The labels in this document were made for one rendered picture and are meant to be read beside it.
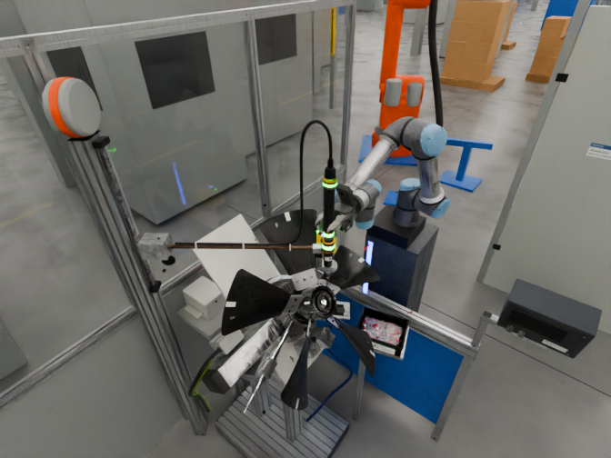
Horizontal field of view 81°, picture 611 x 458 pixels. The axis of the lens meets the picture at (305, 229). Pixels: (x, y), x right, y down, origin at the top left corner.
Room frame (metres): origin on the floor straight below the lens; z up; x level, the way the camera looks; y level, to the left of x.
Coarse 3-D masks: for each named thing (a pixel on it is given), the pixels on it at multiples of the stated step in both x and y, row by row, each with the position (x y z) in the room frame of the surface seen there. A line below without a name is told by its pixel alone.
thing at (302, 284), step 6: (306, 270) 0.97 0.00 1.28; (312, 270) 0.97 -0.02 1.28; (294, 276) 0.97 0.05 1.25; (300, 276) 0.96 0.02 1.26; (306, 276) 0.96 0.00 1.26; (294, 282) 0.95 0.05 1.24; (300, 282) 0.95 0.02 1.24; (306, 282) 0.95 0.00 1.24; (312, 282) 0.95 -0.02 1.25; (300, 288) 0.94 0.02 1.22
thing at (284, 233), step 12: (276, 216) 1.10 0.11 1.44; (312, 216) 1.11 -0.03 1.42; (264, 228) 1.07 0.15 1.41; (288, 228) 1.07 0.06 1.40; (312, 228) 1.08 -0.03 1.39; (276, 240) 1.05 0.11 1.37; (288, 240) 1.04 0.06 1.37; (300, 240) 1.04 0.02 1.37; (312, 240) 1.05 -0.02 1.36; (276, 252) 1.02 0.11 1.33; (288, 252) 1.02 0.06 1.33; (300, 252) 1.01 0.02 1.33; (312, 252) 1.01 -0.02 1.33; (288, 264) 0.99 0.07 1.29; (300, 264) 0.99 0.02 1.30; (312, 264) 0.98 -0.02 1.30
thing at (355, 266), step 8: (344, 248) 1.21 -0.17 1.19; (336, 256) 1.16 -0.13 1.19; (344, 256) 1.16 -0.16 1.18; (352, 256) 1.17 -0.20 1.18; (360, 256) 1.18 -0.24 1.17; (344, 264) 1.11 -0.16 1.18; (352, 264) 1.11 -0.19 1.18; (360, 264) 1.13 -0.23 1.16; (368, 264) 1.14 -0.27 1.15; (336, 272) 1.06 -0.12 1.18; (344, 272) 1.06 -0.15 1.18; (352, 272) 1.07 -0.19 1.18; (360, 272) 1.08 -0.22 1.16; (368, 272) 1.09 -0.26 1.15; (328, 280) 1.01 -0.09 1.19; (336, 280) 1.01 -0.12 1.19; (344, 280) 1.02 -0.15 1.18; (352, 280) 1.02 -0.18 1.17; (360, 280) 1.03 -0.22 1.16; (368, 280) 1.05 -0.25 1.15; (376, 280) 1.07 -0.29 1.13; (344, 288) 0.97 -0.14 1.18
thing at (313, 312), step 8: (312, 288) 0.91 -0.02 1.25; (320, 288) 0.90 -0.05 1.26; (328, 288) 0.91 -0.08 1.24; (304, 296) 0.89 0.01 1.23; (312, 296) 0.86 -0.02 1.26; (320, 296) 0.88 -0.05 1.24; (328, 296) 0.89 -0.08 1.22; (304, 304) 0.86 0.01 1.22; (312, 304) 0.84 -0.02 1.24; (320, 304) 0.86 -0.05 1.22; (328, 304) 0.87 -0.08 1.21; (296, 312) 0.88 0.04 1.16; (304, 312) 0.85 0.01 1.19; (312, 312) 0.83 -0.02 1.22; (320, 312) 0.84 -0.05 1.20; (328, 312) 0.85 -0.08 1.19; (296, 320) 0.86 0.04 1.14; (304, 320) 0.87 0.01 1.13; (312, 320) 0.85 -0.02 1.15
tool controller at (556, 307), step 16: (512, 288) 0.91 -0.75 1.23; (528, 288) 0.89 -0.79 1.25; (544, 288) 0.88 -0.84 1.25; (512, 304) 0.84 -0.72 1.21; (528, 304) 0.83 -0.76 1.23; (544, 304) 0.82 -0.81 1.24; (560, 304) 0.81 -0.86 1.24; (576, 304) 0.81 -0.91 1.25; (512, 320) 0.84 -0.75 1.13; (528, 320) 0.81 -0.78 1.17; (544, 320) 0.78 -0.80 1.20; (560, 320) 0.76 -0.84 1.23; (576, 320) 0.75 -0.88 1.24; (592, 320) 0.75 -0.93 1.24; (528, 336) 0.82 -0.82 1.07; (544, 336) 0.78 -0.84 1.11; (560, 336) 0.75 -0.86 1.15; (576, 336) 0.72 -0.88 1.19; (592, 336) 0.70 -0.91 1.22; (560, 352) 0.75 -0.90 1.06; (576, 352) 0.73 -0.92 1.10
